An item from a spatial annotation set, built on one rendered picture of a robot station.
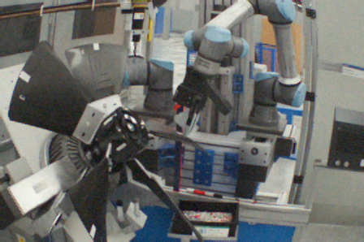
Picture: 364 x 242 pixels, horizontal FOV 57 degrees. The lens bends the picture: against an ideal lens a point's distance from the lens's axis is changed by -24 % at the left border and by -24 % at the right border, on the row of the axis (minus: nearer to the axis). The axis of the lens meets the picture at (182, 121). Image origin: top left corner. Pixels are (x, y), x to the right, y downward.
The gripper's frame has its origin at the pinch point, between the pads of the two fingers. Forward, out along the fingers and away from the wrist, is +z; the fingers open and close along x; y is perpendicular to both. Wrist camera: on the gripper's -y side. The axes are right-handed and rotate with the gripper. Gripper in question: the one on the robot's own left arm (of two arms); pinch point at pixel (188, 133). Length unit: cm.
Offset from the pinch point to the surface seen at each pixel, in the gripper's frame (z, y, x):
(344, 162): -12, -56, -8
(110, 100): -9.3, 16.2, 25.7
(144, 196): 17.5, 1.2, 17.4
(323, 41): -45, -31, -156
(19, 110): -9, 26, 58
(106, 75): -13.4, 22.1, 21.3
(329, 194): 59, -86, -157
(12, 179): 6, 21, 63
